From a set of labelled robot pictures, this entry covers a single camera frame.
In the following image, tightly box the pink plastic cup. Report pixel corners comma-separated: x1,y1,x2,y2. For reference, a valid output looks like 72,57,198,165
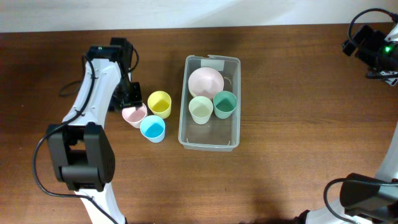
122,103,147,129

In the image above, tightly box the yellow plastic cup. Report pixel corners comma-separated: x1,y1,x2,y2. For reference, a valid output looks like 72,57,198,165
147,91,172,119

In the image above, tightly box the blue plastic cup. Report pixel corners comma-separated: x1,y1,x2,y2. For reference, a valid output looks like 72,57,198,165
140,115,165,143

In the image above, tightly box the cream plastic cup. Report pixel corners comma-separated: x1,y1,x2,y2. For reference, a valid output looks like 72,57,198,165
188,96,213,124

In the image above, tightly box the pink plastic bowl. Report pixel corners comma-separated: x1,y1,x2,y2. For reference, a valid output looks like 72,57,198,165
188,67,224,100

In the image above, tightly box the green plastic cup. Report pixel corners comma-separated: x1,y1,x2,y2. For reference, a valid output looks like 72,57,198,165
213,91,238,119

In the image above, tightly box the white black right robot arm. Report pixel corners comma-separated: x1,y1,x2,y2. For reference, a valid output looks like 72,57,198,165
294,25,397,224

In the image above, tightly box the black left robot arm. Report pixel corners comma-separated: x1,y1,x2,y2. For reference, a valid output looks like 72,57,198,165
37,37,142,223

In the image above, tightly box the clear plastic container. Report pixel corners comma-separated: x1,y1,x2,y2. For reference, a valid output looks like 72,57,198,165
178,55,241,152

